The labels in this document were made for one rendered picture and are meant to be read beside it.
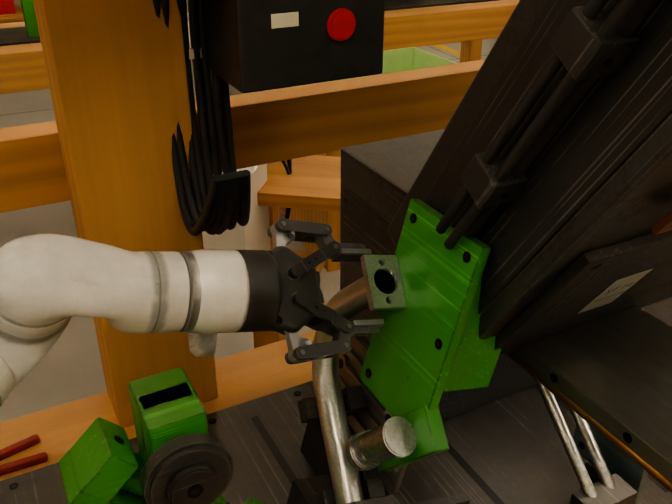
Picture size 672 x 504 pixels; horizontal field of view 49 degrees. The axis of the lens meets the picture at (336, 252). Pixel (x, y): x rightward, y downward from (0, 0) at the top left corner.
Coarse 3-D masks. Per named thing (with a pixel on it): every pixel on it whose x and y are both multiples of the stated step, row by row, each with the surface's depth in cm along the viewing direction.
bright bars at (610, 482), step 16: (544, 400) 76; (560, 416) 76; (576, 416) 76; (560, 432) 75; (576, 448) 75; (592, 448) 75; (576, 464) 74; (608, 480) 75; (576, 496) 73; (592, 496) 73; (608, 496) 73; (624, 496) 73
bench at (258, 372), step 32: (256, 352) 116; (224, 384) 109; (256, 384) 109; (288, 384) 109; (32, 416) 103; (64, 416) 103; (96, 416) 103; (0, 448) 97; (32, 448) 97; (64, 448) 97; (0, 480) 92
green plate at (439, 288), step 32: (416, 224) 71; (416, 256) 71; (448, 256) 67; (480, 256) 64; (416, 288) 71; (448, 288) 67; (480, 288) 67; (384, 320) 76; (416, 320) 71; (448, 320) 67; (384, 352) 76; (416, 352) 71; (448, 352) 67; (480, 352) 71; (384, 384) 76; (416, 384) 71; (448, 384) 71; (480, 384) 73
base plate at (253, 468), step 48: (240, 432) 97; (288, 432) 97; (480, 432) 97; (528, 432) 97; (48, 480) 90; (240, 480) 90; (288, 480) 90; (432, 480) 90; (480, 480) 90; (528, 480) 90; (576, 480) 90
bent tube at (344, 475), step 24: (384, 264) 73; (360, 288) 73; (384, 288) 75; (336, 312) 78; (336, 360) 81; (336, 384) 81; (336, 408) 79; (336, 432) 78; (336, 456) 77; (336, 480) 77; (360, 480) 78
